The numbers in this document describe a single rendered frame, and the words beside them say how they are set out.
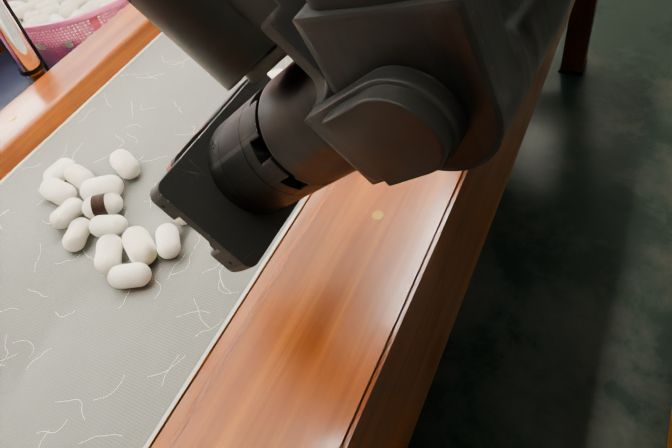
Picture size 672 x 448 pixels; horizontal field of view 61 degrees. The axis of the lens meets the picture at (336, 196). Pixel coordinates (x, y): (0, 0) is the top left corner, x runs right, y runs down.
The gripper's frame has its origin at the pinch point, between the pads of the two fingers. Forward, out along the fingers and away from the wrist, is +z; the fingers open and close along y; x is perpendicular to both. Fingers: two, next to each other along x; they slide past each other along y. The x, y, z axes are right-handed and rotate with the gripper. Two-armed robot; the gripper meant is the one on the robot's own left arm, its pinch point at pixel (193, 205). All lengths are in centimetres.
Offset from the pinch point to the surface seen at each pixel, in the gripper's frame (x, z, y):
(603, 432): 84, 27, -31
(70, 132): -11.3, 23.9, -8.8
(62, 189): -7.5, 16.7, -1.1
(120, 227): -2.0, 11.6, 0.1
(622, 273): 83, 28, -66
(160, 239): 0.7, 7.8, 0.3
